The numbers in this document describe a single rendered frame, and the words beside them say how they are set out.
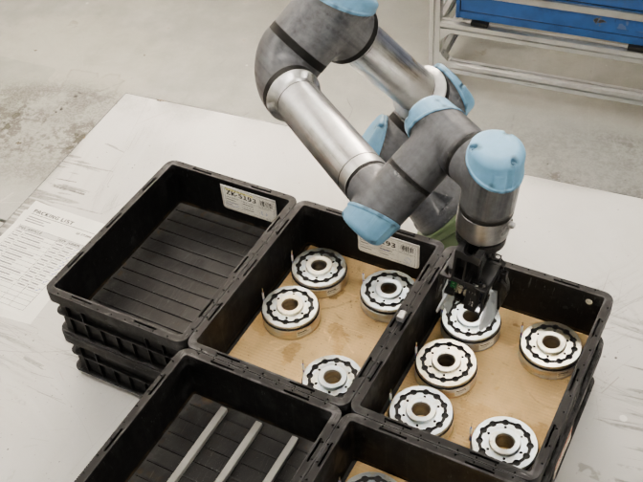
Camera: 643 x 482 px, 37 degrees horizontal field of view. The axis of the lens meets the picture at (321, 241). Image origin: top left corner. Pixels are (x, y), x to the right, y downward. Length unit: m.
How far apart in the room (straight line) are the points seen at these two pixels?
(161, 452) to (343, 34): 0.74
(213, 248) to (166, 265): 0.10
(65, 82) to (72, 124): 0.30
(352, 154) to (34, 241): 1.01
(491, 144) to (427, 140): 0.10
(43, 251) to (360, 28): 0.92
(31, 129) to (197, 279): 2.05
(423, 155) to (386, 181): 0.06
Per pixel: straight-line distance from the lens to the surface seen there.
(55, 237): 2.20
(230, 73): 3.89
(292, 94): 1.53
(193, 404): 1.64
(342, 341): 1.70
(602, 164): 3.42
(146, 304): 1.81
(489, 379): 1.65
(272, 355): 1.69
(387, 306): 1.70
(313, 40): 1.58
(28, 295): 2.09
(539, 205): 2.16
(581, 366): 1.56
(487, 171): 1.23
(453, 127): 1.30
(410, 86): 1.81
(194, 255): 1.89
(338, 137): 1.42
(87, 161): 2.39
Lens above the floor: 2.12
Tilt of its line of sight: 43 degrees down
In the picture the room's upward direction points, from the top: 5 degrees counter-clockwise
